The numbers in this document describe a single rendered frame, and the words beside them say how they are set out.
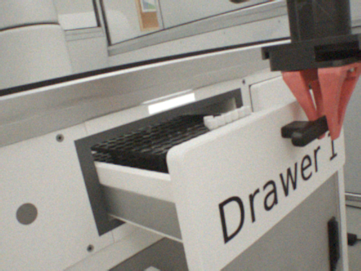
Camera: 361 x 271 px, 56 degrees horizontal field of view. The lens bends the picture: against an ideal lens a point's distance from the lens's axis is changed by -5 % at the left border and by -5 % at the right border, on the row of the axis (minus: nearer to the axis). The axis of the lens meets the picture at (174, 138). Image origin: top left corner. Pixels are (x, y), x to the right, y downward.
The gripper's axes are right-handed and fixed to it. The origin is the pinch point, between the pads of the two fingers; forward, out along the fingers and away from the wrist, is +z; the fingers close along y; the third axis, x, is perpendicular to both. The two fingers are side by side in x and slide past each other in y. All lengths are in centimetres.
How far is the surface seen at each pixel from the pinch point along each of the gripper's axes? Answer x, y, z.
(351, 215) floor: -147, 52, 87
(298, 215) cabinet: -28.8, 19.7, 26.4
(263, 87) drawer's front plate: -15.5, 17.1, -2.7
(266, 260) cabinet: -15.5, 19.8, 30.2
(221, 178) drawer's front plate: 13.6, 3.1, 0.6
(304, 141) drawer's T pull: 6.3, -0.5, -0.6
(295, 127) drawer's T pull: 4.2, 1.4, -1.3
